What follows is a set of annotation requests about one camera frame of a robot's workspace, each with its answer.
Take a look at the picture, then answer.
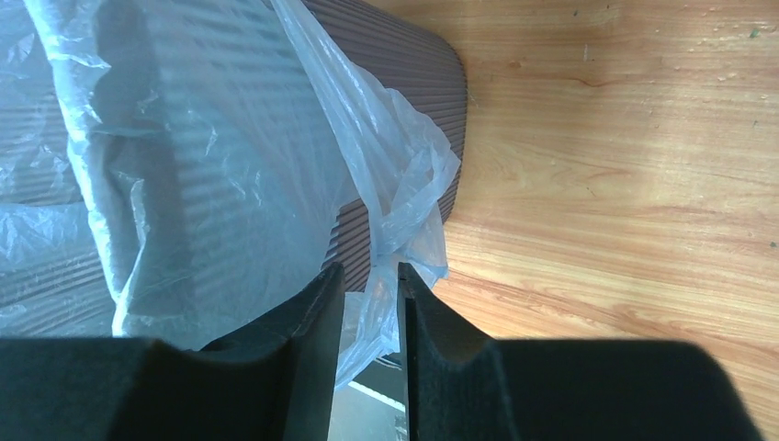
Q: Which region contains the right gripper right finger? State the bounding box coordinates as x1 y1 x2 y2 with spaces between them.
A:
398 264 762 440

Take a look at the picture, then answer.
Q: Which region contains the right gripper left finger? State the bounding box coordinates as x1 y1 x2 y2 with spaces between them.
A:
1 264 344 440

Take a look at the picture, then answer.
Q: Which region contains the grey mesh trash bin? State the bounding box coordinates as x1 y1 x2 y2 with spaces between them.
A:
0 0 469 339

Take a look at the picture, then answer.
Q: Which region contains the light blue plastic bag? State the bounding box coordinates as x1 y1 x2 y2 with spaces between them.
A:
21 1 463 387

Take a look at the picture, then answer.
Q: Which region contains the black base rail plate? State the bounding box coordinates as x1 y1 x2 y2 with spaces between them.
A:
354 353 406 405

